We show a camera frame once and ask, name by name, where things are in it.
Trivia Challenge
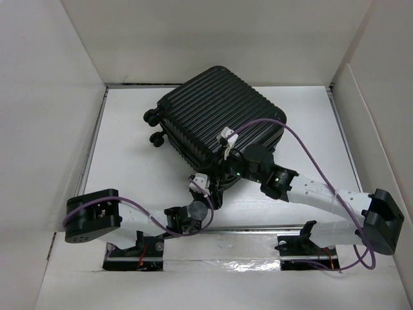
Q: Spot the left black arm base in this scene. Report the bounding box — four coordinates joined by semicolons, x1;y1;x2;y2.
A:
103;236;164;272

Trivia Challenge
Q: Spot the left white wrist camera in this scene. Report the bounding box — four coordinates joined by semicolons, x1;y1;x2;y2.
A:
188;173;210;196

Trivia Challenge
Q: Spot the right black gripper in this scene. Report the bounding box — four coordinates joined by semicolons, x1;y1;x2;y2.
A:
196;145;263;185

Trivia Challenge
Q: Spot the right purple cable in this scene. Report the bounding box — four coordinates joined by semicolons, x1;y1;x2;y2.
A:
230;118;377;271

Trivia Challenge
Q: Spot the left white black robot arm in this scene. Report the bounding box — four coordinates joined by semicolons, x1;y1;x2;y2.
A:
62;177;223;256

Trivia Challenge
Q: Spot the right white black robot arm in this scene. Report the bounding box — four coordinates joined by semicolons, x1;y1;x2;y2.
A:
223;144;405;256

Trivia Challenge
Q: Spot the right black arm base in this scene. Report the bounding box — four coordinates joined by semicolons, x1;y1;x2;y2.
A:
274;235;340;271

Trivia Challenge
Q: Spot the silver aluminium rail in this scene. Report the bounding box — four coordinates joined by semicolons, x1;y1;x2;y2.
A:
63;221;375;234

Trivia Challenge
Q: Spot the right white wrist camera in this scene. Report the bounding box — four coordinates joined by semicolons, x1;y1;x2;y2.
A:
217;127;239;160

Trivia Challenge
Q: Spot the black hard-shell suitcase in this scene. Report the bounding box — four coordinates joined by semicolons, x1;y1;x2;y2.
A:
143;66;287;190

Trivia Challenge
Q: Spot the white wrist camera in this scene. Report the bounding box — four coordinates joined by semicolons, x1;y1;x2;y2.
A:
217;127;239;160
188;173;210;196

